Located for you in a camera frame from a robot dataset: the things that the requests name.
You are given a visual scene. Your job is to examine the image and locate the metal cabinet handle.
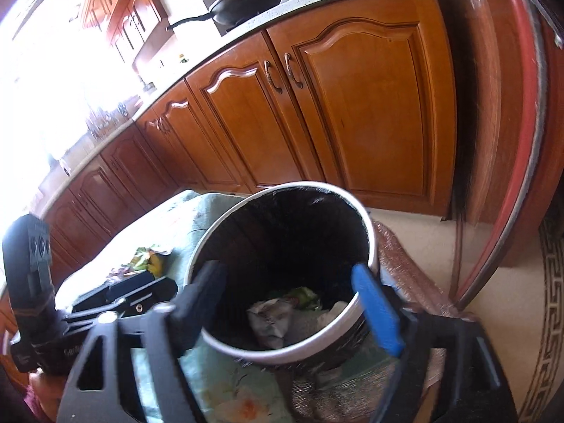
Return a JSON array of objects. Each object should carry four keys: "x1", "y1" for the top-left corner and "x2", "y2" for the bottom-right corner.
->
[
  {"x1": 263, "y1": 60, "x2": 283, "y2": 94},
  {"x1": 284, "y1": 53, "x2": 306, "y2": 90}
]

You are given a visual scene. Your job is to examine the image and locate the white tissue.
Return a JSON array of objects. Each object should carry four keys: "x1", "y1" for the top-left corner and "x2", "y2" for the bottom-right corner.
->
[{"x1": 308, "y1": 302, "x2": 350, "y2": 332}]

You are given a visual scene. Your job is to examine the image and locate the person's left forearm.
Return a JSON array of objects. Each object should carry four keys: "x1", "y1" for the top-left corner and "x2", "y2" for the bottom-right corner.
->
[{"x1": 22, "y1": 370, "x2": 67, "y2": 423}]

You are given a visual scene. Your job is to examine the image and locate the green drink pouch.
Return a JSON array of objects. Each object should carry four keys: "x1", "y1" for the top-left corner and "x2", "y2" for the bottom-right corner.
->
[{"x1": 132, "y1": 246, "x2": 173, "y2": 275}]

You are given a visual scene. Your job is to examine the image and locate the grey crumpled paper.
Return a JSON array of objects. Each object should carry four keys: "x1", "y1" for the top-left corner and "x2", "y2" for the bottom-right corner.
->
[{"x1": 247, "y1": 297, "x2": 309, "y2": 350}]

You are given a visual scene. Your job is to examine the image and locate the black wok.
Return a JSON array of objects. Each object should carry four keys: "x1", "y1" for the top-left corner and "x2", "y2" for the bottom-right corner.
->
[{"x1": 166, "y1": 0, "x2": 287, "y2": 32}]

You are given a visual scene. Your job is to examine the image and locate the white rimmed trash bin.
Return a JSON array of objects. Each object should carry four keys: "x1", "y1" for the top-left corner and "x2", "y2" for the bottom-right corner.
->
[{"x1": 185, "y1": 180, "x2": 380, "y2": 366}]

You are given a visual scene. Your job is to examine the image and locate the floral turquoise tablecloth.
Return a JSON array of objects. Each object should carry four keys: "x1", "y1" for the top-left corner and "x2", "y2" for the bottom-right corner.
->
[{"x1": 57, "y1": 189, "x2": 397, "y2": 423}]

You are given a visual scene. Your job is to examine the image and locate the wooden kitchen cabinets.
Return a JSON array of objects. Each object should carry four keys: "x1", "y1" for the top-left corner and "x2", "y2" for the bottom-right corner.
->
[{"x1": 39, "y1": 0, "x2": 439, "y2": 203}]

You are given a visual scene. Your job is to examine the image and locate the red framed glass door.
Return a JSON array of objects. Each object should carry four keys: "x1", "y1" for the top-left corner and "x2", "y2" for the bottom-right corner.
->
[{"x1": 454, "y1": 0, "x2": 564, "y2": 311}]

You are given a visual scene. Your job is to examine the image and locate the patterned border rug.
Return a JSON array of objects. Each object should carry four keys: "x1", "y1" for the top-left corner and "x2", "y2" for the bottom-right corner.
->
[{"x1": 513, "y1": 216, "x2": 564, "y2": 423}]

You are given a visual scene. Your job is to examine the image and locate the coloured drawing paper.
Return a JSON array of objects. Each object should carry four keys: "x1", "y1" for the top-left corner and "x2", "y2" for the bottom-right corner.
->
[{"x1": 107, "y1": 264, "x2": 138, "y2": 281}]

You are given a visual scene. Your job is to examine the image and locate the wooden wall cabinets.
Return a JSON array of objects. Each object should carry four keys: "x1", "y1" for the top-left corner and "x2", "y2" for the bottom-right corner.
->
[{"x1": 81, "y1": 0, "x2": 165, "y2": 56}]

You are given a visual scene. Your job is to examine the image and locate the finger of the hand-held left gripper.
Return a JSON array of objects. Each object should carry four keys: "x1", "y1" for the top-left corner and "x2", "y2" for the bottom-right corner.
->
[
  {"x1": 66, "y1": 288, "x2": 148, "y2": 319},
  {"x1": 107, "y1": 274, "x2": 179, "y2": 306}
]

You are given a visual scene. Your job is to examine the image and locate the green snack wrapper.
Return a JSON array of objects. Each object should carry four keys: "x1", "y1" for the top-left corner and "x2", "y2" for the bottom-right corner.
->
[{"x1": 273, "y1": 286, "x2": 323, "y2": 310}]

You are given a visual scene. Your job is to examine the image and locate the wooden cabinet door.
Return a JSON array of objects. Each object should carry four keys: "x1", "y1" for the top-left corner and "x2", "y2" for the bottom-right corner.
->
[
  {"x1": 266, "y1": 0, "x2": 456, "y2": 217},
  {"x1": 100, "y1": 124, "x2": 181, "y2": 212},
  {"x1": 185, "y1": 31, "x2": 327, "y2": 195},
  {"x1": 136, "y1": 80, "x2": 250, "y2": 195}
]

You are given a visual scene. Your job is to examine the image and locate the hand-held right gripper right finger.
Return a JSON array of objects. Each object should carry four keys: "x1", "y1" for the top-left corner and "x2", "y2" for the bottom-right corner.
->
[{"x1": 351, "y1": 263, "x2": 520, "y2": 423}]

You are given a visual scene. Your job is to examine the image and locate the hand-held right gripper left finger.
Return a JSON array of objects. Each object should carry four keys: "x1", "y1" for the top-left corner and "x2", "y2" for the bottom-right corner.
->
[{"x1": 56, "y1": 260, "x2": 227, "y2": 423}]

